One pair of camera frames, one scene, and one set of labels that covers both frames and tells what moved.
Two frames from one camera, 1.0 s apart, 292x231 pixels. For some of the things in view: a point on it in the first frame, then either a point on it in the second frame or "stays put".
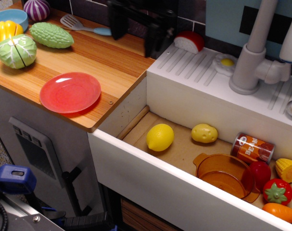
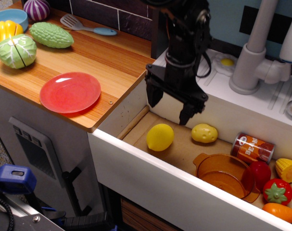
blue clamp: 14,179 stays put
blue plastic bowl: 15,15 stays put
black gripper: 158,18 → 178,79
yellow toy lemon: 159,137 stays put
